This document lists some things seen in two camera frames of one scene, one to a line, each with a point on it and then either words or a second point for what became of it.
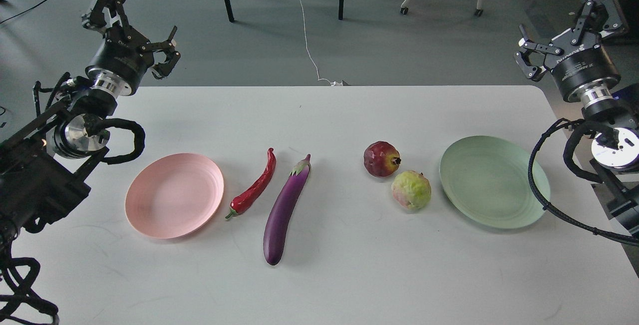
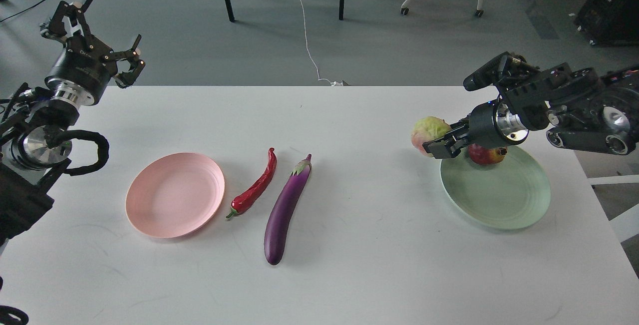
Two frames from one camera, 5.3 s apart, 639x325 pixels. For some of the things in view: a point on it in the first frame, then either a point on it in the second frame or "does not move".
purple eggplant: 283,211 does not move
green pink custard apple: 411,189 -> 428,129
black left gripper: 125,56 -> 84,70
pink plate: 174,196 does not move
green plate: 485,179 does not move
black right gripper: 582,70 -> 491,125
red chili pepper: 244,200 does not move
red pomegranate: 381,159 -> 484,156
